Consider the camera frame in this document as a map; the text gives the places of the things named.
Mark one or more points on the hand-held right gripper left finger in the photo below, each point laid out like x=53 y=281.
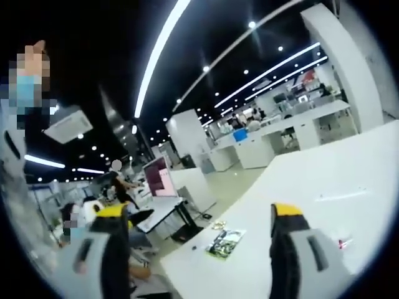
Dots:
x=103 y=249

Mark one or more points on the ceiling air vent panel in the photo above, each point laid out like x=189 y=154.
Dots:
x=69 y=124

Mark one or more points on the white desk row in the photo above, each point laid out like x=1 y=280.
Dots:
x=280 y=130

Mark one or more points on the pink display screen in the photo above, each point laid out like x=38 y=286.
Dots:
x=159 y=181

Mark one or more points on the long ceiling light strip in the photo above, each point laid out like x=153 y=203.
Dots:
x=158 y=56

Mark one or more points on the white pillar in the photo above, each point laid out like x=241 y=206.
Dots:
x=184 y=137

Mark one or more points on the small red white object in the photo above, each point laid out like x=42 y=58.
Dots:
x=343 y=243

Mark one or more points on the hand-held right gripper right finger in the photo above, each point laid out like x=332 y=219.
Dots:
x=299 y=249

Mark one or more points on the green printed leaflet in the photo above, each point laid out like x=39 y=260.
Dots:
x=225 y=243

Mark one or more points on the white table with black legs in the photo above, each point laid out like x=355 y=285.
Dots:
x=162 y=215

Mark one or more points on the blue storage box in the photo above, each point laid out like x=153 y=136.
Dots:
x=239 y=135

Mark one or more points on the small gold wrapper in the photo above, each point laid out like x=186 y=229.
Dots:
x=219 y=224

